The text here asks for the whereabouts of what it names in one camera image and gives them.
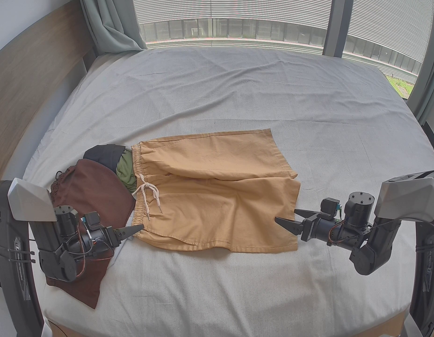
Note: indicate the brown garment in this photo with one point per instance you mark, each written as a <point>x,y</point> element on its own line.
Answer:
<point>94,188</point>

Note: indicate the bed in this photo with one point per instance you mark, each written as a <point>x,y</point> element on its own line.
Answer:
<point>238,83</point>

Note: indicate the green garment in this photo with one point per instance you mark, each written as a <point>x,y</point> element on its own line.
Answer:
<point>124,169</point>

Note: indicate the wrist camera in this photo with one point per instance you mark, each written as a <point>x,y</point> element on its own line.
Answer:
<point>330,205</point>
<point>92,219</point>

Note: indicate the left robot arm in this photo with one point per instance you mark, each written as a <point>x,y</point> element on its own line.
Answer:
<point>31,202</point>

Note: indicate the tan shorts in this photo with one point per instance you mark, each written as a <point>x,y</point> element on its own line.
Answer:
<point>220,205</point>

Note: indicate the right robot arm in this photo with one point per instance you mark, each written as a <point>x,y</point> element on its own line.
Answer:
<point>406,195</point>

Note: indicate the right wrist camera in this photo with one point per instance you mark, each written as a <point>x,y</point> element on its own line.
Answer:
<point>330,205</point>

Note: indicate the black garment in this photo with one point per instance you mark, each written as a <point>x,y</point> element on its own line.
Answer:
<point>101,154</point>

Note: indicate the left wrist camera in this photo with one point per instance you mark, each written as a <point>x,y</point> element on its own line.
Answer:
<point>92,219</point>

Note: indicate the window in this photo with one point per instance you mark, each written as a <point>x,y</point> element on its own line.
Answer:
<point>238,5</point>

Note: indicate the blue-green curtain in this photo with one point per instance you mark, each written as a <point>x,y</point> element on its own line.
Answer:
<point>108,19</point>

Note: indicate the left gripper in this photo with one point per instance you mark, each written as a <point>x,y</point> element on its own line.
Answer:
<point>104,239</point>

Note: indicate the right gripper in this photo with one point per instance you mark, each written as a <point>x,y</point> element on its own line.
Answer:
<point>320,230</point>

